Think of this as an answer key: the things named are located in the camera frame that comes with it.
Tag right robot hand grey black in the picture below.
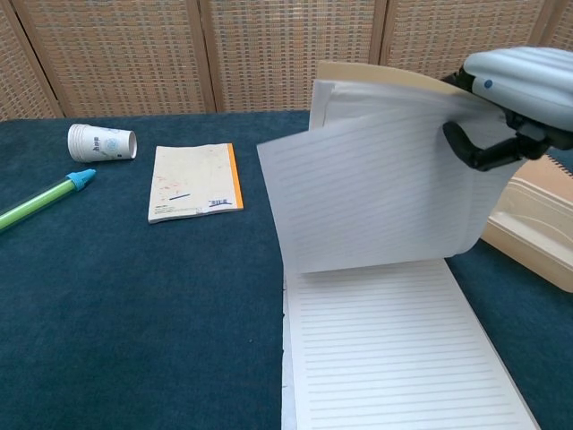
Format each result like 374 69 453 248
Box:
441 44 573 173

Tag large tan-covered lined notepad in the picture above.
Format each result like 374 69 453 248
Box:
256 60 541 430

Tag brown spiral notebook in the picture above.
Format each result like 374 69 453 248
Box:
521 151 573 184

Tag beige plastic food container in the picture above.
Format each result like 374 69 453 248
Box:
481 175 573 292

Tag woven bamboo folding screen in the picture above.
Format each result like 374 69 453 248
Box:
0 0 573 121

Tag white notepad orange spine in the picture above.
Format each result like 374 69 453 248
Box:
147 142 245 225

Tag white paper cup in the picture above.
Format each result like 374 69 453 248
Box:
67 123 137 163

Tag dark blue table cloth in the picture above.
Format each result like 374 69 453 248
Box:
0 108 573 430

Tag green tube toy blue ends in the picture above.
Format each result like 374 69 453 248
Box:
0 168 98 233

